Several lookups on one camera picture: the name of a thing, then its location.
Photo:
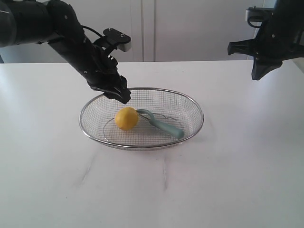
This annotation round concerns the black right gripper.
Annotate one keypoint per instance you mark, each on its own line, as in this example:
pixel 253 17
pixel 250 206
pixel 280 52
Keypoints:
pixel 278 39

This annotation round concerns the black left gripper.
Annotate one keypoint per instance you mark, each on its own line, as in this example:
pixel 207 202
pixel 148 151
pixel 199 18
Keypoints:
pixel 100 71

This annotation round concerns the yellow lemon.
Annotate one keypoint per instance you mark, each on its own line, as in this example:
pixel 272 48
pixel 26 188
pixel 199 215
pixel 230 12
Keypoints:
pixel 126 118

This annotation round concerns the teal handled peeler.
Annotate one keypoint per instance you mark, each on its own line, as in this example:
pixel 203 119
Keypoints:
pixel 170 129

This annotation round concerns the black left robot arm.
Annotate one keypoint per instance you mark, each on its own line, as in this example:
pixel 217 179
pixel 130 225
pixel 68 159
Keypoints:
pixel 55 22

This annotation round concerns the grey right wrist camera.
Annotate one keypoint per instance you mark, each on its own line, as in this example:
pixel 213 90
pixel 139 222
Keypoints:
pixel 256 14

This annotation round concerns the oval wire mesh basket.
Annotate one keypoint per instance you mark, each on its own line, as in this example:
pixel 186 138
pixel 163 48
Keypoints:
pixel 170 107

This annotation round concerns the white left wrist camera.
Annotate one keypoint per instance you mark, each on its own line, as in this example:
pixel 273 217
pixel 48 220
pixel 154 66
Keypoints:
pixel 117 39

